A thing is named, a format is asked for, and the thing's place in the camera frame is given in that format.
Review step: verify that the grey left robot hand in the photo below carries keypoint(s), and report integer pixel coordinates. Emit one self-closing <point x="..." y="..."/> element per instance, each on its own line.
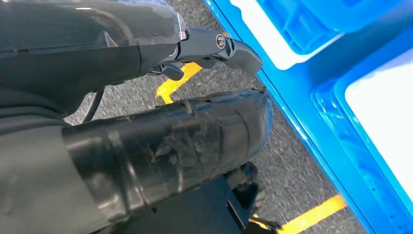
<point x="80" y="64"/>

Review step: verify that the blue metal shelf rack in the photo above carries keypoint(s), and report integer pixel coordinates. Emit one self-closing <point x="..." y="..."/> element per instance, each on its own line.
<point x="284" y="93"/>

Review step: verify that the short yellow floor tape strip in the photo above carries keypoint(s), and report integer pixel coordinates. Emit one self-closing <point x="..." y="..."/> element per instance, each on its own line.
<point x="316" y="213"/>
<point x="174" y="85"/>

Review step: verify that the blue plastic crate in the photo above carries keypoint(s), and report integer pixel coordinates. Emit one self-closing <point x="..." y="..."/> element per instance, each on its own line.
<point x="329" y="113"/>
<point x="306" y="32"/>

